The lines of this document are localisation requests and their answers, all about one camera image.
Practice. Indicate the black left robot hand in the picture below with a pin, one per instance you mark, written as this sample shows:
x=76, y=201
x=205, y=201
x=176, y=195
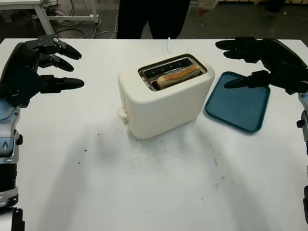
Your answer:
x=21, y=55

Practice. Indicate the black bin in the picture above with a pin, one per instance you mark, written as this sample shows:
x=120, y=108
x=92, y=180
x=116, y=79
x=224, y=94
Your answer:
x=274, y=4

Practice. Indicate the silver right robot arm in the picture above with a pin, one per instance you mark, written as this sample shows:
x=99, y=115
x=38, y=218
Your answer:
x=303, y=106

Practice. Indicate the teal plastic tray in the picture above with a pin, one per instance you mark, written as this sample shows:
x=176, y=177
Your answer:
x=238, y=108

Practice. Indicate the cream white toaster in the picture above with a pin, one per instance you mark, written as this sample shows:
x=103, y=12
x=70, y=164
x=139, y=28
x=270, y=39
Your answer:
x=163, y=108

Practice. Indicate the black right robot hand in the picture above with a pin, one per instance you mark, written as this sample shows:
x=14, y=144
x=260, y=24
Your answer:
x=279, y=51

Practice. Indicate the white metal desk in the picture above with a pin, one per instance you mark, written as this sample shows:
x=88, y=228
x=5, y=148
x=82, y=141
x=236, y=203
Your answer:
x=44, y=21

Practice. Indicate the person in black trousers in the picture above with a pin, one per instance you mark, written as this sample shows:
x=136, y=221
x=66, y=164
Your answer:
x=134, y=19

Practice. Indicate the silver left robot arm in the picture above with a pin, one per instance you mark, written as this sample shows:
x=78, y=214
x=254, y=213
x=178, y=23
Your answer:
x=7, y=125

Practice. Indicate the slice of toast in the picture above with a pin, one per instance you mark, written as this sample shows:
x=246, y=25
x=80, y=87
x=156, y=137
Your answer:
x=178, y=74

